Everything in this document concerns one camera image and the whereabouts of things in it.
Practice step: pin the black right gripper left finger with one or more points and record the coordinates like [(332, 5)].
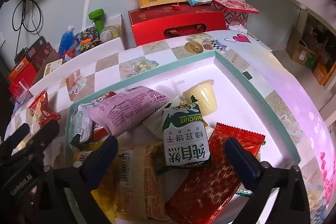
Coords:
[(81, 178)]

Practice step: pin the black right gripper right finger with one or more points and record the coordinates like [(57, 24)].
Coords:
[(291, 204)]

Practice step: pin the brown bread packet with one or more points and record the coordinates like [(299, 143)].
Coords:
[(140, 195)]

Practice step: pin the red yellow snack bag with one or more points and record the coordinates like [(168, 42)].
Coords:
[(40, 110)]

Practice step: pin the long red foil packet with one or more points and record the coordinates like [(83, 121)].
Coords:
[(207, 190)]

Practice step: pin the pink snack pack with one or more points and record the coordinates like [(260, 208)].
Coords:
[(123, 111)]

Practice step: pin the green white biscuit packet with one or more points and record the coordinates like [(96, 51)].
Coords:
[(185, 140)]

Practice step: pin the yellow jelly cup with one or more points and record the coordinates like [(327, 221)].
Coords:
[(204, 94)]

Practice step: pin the yellow cake packet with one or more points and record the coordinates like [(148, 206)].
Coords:
[(103, 171)]

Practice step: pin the green foil snack packet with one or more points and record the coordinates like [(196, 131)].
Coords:
[(81, 125)]

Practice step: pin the clear plastic box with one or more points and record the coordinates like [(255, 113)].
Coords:
[(20, 94)]

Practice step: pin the white tray teal rim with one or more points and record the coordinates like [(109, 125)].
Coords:
[(240, 105)]

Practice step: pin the red box under orange box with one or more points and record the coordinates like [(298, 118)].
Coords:
[(26, 69)]

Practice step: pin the orange flat box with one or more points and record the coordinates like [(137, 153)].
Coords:
[(19, 67)]

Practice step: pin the playing card box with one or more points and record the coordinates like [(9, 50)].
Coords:
[(52, 66)]

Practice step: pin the brown cardboard box on floor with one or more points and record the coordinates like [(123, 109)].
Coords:
[(301, 49)]

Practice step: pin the blue bead bottle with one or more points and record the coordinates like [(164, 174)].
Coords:
[(66, 41)]

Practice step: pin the white cardboard storage box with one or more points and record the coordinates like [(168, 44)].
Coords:
[(106, 49)]

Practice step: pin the colourful toy pile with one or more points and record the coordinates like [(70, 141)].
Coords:
[(84, 41)]

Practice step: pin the green dumbbell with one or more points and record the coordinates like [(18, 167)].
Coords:
[(97, 17)]

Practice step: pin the large red gift box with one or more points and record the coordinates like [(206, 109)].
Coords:
[(169, 21)]

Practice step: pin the red patterned lidded box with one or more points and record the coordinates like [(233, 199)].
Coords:
[(236, 12)]

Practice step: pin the white wall socket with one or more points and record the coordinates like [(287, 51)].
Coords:
[(2, 39)]

